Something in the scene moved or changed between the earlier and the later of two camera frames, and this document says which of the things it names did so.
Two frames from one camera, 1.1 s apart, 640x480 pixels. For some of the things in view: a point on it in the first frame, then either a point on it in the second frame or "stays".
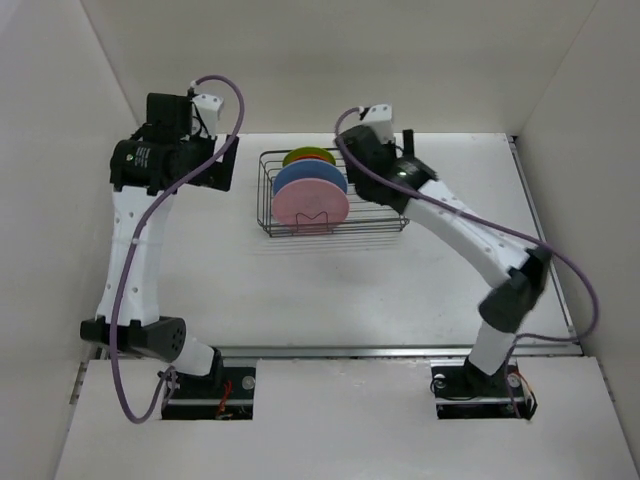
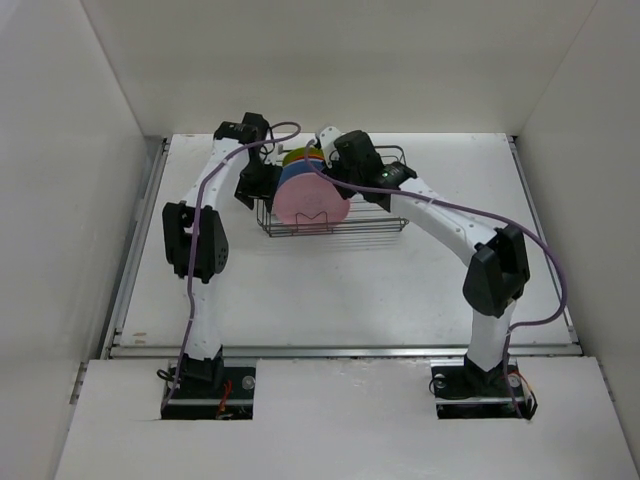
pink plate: x=310 y=203 stays
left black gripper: x=216 y=175 to x=248 y=194
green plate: x=308 y=151 stays
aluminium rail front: x=525 y=351 stays
